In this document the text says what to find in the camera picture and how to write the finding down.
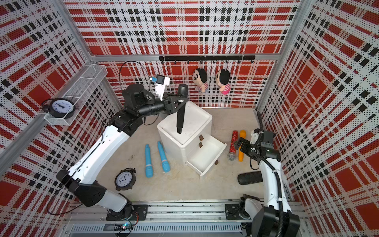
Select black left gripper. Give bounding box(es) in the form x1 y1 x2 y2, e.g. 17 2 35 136
137 93 188 119

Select black toy microphone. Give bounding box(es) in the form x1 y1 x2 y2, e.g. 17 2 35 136
177 84 189 134

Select red glitter toy microphone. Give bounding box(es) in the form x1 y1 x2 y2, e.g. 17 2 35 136
228 130 238 161

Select orange toy microphone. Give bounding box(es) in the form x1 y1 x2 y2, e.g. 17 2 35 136
238 129 247 163

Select white bottom drawer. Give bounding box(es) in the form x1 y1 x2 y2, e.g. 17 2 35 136
186 136 227 177

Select white plastic drawer cabinet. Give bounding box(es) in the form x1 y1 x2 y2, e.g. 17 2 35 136
157 101 212 164

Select blue toy microphone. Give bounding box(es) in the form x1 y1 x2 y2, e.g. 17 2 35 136
145 144 154 178
157 141 170 173

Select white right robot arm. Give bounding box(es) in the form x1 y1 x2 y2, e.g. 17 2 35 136
235 112 301 237

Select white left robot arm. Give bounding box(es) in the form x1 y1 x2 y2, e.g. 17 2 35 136
56 75 189 220

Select plush doll blue shorts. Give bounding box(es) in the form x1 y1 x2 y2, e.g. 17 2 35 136
192 68 209 93

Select black cylinder on floor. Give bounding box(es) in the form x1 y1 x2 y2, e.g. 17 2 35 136
237 171 263 186

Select plush doll pink shorts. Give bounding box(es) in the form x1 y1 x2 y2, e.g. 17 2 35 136
216 69 231 95

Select black alarm clock on floor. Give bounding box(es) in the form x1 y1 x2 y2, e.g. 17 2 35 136
114 167 136 191

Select black alarm clock in basket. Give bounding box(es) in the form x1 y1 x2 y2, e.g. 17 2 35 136
41 98 77 119

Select small circuit board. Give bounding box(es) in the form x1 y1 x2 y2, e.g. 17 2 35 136
104 223 134 233

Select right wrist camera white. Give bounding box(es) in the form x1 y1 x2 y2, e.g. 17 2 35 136
250 128 260 144

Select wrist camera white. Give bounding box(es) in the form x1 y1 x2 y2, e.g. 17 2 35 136
250 128 260 144
150 75 170 101

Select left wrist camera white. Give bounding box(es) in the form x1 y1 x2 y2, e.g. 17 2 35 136
150 75 170 101

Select black wall hook rail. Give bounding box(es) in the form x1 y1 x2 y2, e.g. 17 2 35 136
159 55 256 62

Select white wire wall basket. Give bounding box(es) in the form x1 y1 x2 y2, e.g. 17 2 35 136
44 64 107 126

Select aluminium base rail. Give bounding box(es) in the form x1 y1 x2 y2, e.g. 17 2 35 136
59 201 311 236

